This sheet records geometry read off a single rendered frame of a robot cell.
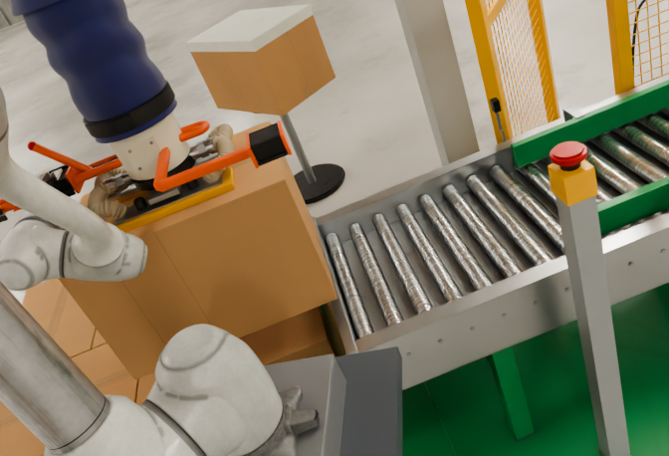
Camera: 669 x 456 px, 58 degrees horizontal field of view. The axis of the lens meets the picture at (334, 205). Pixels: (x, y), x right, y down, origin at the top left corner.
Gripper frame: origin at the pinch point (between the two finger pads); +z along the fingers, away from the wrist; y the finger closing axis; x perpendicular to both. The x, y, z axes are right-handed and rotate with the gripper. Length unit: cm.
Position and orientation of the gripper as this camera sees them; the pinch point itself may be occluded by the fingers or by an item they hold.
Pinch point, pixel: (59, 183)
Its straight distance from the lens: 170.4
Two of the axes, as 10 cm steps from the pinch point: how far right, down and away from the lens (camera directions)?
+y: 3.3, 7.9, 5.1
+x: 9.3, -3.8, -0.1
